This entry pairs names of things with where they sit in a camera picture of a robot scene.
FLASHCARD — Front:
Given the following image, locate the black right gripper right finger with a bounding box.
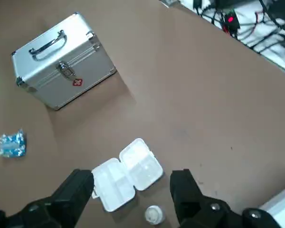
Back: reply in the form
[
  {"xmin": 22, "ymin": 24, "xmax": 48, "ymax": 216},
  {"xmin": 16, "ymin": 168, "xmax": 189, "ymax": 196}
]
[{"xmin": 170, "ymin": 168, "xmax": 281, "ymax": 228}]

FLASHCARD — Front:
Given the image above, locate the black device with red light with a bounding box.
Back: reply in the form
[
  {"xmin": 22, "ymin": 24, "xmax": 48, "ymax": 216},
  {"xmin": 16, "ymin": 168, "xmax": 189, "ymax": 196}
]
[{"xmin": 223, "ymin": 9, "xmax": 241, "ymax": 32}]

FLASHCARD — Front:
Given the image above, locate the aluminium medical case with handle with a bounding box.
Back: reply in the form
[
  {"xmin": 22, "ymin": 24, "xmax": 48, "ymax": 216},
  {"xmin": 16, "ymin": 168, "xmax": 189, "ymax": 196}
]
[{"xmin": 10, "ymin": 11, "xmax": 117, "ymax": 111}]

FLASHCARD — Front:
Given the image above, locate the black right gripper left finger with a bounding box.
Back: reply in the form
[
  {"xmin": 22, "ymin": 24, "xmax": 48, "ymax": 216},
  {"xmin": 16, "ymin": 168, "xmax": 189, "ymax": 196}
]
[{"xmin": 0, "ymin": 168, "xmax": 95, "ymax": 228}]

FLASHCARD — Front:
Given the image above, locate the white open pill box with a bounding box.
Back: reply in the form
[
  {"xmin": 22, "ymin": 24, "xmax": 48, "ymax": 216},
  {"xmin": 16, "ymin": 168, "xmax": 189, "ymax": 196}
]
[{"xmin": 91, "ymin": 138, "xmax": 164, "ymax": 213}]

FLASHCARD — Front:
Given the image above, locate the blue and white packet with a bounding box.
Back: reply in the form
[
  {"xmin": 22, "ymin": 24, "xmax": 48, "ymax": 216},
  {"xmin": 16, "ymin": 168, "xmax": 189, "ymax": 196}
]
[{"xmin": 0, "ymin": 129, "xmax": 28, "ymax": 159}]

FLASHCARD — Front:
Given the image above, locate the small clear medicine bottle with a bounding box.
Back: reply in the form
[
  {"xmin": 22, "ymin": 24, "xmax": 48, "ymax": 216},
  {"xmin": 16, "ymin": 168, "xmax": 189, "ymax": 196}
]
[{"xmin": 144, "ymin": 205, "xmax": 166, "ymax": 226}]

